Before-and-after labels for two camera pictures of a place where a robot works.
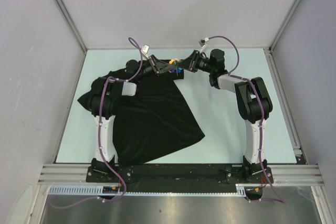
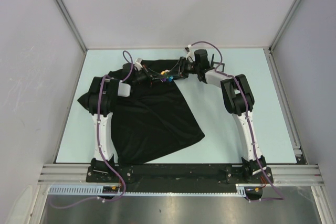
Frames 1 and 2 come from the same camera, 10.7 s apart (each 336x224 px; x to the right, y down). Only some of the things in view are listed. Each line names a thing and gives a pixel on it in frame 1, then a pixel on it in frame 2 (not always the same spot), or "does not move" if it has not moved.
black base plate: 128,173 does not move
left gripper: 159,66 -> 151,76
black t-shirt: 151,113 does not move
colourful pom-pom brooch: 175,62 -> 167,77
